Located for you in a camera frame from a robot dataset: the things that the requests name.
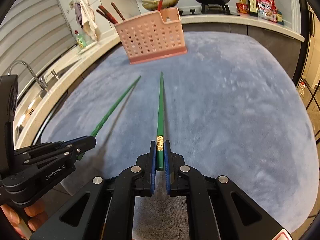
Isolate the white hanging towel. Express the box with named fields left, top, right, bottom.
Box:
left=80, top=0, right=98, bottom=41

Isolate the pink perforated utensil basket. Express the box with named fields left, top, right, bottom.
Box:
left=115, top=7, right=187, bottom=64

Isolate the green dish soap bottle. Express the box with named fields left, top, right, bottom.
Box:
left=75, top=30, right=87, bottom=49

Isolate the black gas stove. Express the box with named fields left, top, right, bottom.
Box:
left=178, top=4, right=240, bottom=16

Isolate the red white cereal bag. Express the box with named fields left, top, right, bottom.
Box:
left=257, top=0, right=277, bottom=22

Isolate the blue fleece table mat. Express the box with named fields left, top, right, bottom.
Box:
left=41, top=31, right=319, bottom=232

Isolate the left hand orange glove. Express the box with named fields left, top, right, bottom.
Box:
left=1, top=199, right=48, bottom=239

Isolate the red snack packet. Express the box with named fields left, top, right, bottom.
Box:
left=236, top=3, right=249, bottom=14

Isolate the small teal bottle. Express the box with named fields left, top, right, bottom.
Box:
left=277, top=10, right=285, bottom=25

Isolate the green chopstick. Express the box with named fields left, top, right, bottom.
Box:
left=156, top=72, right=164, bottom=171
left=76, top=75, right=142, bottom=161

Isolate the chrome kitchen faucet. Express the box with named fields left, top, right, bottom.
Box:
left=7, top=60, right=60, bottom=92

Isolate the purple hanging cloth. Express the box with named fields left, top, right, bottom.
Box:
left=74, top=2, right=83, bottom=28

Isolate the white oval plate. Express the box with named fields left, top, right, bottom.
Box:
left=78, top=41, right=98, bottom=54

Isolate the dark soy sauce bottle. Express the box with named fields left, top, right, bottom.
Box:
left=247, top=0, right=258, bottom=17

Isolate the beige wok with lid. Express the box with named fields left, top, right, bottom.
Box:
left=141, top=0, right=179, bottom=11

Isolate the dark red chopstick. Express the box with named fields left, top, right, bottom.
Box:
left=98, top=5, right=113, bottom=17
left=111, top=2, right=126, bottom=21
left=96, top=9, right=118, bottom=24

